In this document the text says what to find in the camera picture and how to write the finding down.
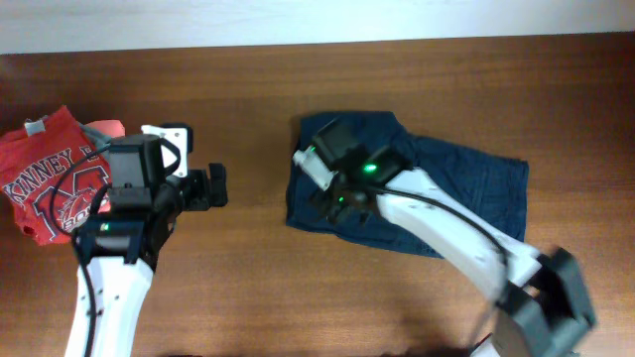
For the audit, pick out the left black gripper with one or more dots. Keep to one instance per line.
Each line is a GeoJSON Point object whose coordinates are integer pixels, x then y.
{"type": "Point", "coordinates": [202, 198]}

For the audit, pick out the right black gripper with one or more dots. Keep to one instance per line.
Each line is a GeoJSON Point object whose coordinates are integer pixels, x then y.
{"type": "Point", "coordinates": [331, 209]}

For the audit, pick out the navy blue shorts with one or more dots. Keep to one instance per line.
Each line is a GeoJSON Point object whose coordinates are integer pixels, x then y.
{"type": "Point", "coordinates": [494, 188]}

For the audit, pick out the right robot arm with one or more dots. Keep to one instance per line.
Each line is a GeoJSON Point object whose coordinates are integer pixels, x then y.
{"type": "Point", "coordinates": [539, 301]}

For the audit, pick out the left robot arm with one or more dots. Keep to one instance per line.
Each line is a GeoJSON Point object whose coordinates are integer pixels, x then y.
{"type": "Point", "coordinates": [129, 221]}

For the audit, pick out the salmon pink folded garment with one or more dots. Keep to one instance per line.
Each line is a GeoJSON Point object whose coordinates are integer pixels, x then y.
{"type": "Point", "coordinates": [111, 128]}

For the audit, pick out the grey folded garment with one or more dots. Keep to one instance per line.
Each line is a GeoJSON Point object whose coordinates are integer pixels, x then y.
{"type": "Point", "coordinates": [98, 139]}

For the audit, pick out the red printed t-shirt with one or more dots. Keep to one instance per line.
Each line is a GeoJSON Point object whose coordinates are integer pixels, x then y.
{"type": "Point", "coordinates": [39, 177]}

